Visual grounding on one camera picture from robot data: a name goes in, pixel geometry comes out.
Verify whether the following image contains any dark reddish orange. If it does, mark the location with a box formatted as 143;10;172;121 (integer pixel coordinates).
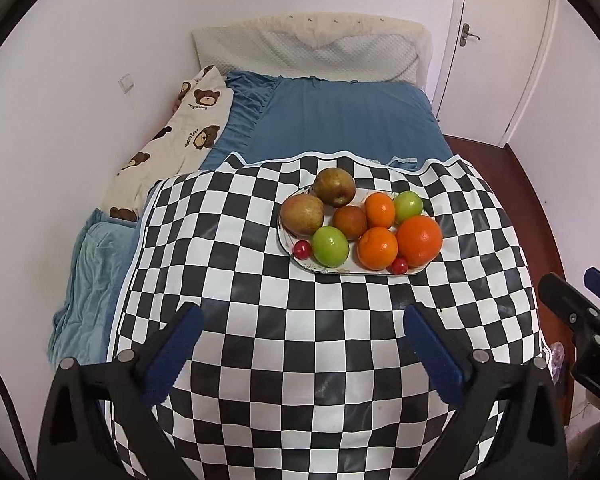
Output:
332;205;369;241

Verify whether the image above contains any small green apple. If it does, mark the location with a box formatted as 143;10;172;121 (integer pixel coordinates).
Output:
393;191;424;223

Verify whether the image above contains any blue bedsheet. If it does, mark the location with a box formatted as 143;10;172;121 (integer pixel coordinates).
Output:
200;70;453;171

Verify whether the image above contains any floral white plate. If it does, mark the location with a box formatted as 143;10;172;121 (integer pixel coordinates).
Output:
278;185;431;276

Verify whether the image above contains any black white checkered cloth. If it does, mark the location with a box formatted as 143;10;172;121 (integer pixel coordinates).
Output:
105;150;551;480

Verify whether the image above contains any bear print pillow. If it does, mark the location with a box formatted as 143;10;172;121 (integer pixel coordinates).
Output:
102;65;235;223

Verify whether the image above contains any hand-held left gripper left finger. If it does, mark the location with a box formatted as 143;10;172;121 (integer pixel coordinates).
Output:
36;301;205;480

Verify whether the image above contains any brown apple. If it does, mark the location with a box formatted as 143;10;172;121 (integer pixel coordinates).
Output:
313;166;357;208

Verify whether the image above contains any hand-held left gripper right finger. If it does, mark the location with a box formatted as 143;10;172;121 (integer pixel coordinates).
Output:
403;303;568;480

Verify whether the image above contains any red yellow apple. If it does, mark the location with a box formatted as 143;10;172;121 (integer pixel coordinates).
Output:
280;194;326;237

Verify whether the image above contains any white door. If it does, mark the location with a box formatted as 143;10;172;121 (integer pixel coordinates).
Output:
430;0;556;148

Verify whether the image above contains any small orange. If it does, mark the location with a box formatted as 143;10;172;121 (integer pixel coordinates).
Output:
364;192;397;228

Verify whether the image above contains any white quilted pillow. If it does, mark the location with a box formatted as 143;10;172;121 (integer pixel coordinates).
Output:
191;11;433;86

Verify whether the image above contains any light blue blanket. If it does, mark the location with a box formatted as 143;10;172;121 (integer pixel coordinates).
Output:
47;207;141;366

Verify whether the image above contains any medium orange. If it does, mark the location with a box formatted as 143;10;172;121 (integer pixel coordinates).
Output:
356;226;399;271

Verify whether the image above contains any large orange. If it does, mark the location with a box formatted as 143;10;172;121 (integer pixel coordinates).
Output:
396;215;444;267

